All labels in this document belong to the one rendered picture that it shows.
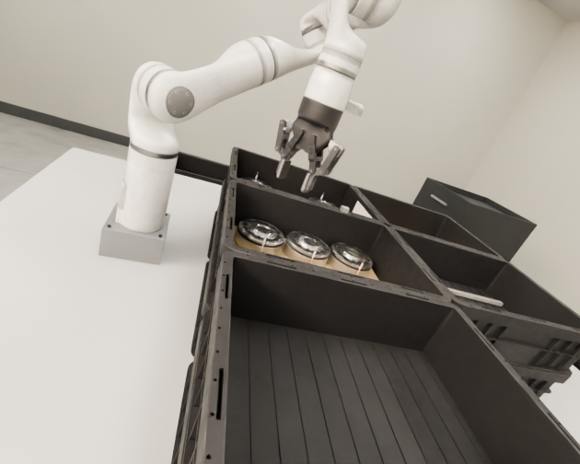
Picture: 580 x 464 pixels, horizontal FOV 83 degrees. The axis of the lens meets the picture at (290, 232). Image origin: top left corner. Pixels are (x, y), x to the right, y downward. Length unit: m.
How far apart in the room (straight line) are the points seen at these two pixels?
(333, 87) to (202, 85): 0.24
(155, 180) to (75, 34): 3.12
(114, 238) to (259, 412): 0.49
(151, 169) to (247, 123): 3.03
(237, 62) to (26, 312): 0.57
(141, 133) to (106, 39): 3.03
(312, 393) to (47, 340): 0.40
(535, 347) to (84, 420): 0.78
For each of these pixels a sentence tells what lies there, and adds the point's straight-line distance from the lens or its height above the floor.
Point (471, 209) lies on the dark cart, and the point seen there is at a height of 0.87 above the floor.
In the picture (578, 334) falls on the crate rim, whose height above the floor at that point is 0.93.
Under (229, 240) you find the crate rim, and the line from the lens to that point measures 0.47.
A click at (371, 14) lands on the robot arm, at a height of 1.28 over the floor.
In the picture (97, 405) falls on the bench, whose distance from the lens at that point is 0.55.
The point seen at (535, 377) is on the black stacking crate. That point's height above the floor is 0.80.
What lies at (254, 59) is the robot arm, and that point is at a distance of 0.74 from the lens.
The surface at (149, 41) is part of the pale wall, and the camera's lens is 3.64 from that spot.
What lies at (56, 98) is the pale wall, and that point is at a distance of 3.90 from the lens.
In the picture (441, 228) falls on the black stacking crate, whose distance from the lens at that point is 1.30.
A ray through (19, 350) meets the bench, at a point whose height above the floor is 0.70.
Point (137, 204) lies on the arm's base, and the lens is 0.74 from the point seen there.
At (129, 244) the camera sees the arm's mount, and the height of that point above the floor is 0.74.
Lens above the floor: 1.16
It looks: 24 degrees down
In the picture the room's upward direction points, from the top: 22 degrees clockwise
